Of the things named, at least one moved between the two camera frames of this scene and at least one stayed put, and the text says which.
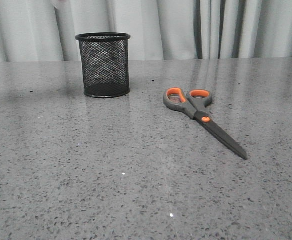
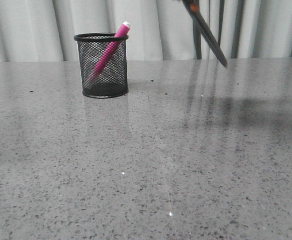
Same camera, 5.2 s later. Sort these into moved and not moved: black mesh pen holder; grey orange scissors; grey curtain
Moved: grey orange scissors
Not moved: grey curtain; black mesh pen holder
